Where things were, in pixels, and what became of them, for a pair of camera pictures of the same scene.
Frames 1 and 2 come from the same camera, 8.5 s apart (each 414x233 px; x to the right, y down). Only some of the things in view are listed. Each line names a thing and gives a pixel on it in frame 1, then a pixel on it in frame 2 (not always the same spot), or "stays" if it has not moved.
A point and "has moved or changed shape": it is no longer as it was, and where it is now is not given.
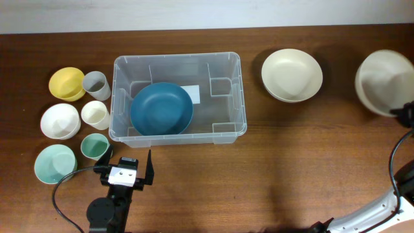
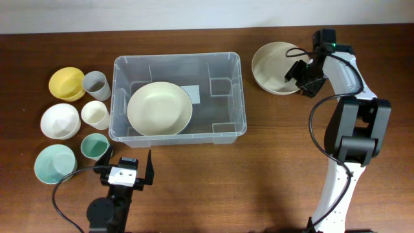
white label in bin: x=194 y=92 stays
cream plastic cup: x=96 y=114 stays
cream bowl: x=384 y=81 → x=159 y=109
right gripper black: x=407 y=113 → x=307 y=90
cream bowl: x=291 y=76 has moved or changed shape
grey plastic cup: x=96 y=84 stays
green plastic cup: x=93 y=145 stays
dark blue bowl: x=161 y=109 → x=193 y=126
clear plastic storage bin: x=178 y=99 stays
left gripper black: x=103 y=164 stays
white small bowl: x=61 y=121 stays
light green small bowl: x=54 y=162 stays
